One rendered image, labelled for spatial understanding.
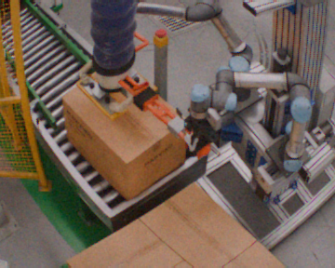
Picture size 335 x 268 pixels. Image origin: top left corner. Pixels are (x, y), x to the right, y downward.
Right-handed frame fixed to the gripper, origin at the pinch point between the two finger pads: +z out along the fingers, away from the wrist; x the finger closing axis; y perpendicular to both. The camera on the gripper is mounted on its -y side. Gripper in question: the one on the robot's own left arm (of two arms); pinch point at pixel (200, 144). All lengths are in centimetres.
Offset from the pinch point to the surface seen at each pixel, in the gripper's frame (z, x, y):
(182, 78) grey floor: 124, -96, 112
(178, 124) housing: -1.3, 0.5, 13.9
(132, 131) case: 30, 4, 43
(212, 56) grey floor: 124, -131, 116
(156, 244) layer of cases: 71, 26, 0
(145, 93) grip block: -1.6, -0.2, 36.7
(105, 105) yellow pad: 11, 13, 52
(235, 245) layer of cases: 71, -5, -33
